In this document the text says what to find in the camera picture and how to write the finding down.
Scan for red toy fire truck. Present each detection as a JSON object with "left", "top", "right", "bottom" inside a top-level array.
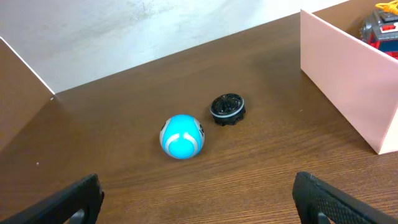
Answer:
[{"left": 359, "top": 0, "right": 397, "bottom": 59}]

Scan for pink cardboard box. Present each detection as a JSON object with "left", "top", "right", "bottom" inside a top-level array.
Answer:
[{"left": 300, "top": 0, "right": 397, "bottom": 154}]

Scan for blue robot ball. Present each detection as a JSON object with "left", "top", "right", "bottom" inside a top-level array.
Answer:
[{"left": 159, "top": 114, "right": 205, "bottom": 159}]

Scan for black round wheel cap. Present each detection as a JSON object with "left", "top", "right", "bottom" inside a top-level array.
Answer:
[{"left": 210, "top": 93, "right": 246, "bottom": 126}]

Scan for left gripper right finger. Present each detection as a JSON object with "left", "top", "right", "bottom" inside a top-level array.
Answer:
[{"left": 292, "top": 172, "right": 397, "bottom": 224}]

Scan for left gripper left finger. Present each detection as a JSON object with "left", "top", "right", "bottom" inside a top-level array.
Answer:
[{"left": 2, "top": 174, "right": 104, "bottom": 223}]

